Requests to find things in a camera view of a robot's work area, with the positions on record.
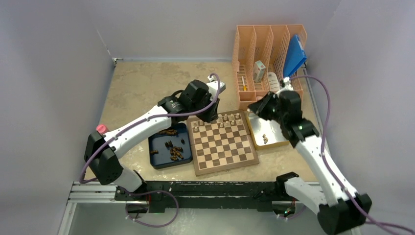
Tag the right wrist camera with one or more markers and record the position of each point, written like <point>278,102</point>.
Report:
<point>285,85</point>

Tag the yellow rimmed metal tray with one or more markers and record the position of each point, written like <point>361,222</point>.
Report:
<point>258,127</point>

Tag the orange plastic file organizer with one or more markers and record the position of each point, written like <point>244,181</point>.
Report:
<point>259,57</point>

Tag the wooden chess board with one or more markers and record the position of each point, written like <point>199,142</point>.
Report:
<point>216,149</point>

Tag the dark chess pieces pile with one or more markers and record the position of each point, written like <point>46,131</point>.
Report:
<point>175,151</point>

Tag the white labelled bottle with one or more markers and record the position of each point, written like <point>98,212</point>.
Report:
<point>273,81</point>

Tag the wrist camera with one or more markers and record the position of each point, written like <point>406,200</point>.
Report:
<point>214,87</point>
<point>285,85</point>

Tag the pink capped bottle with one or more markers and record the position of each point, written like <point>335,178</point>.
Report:
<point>102,129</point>

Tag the dark chess pieces row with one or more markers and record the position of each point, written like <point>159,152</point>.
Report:
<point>170,132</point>

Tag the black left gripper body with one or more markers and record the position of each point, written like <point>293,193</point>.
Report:
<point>206,116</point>

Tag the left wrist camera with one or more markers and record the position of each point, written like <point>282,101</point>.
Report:
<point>214,87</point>

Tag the blue folder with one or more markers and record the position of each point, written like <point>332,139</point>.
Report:
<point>295,56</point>

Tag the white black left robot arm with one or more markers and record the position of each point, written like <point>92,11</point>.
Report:
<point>103,151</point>

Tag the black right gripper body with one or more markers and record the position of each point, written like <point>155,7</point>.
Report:
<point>269,109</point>

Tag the white green small box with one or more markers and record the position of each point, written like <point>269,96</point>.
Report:
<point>258,71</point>

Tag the light chess pieces pile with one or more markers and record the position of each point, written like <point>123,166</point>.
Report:
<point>265,139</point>

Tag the orange white pen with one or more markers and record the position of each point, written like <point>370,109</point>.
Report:
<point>243,83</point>

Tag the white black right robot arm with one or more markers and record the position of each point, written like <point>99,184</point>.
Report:
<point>338,205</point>

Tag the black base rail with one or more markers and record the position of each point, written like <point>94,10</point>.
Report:
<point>260,196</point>

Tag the dark blue plastic tray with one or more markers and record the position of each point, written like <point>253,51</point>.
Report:
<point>162,159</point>

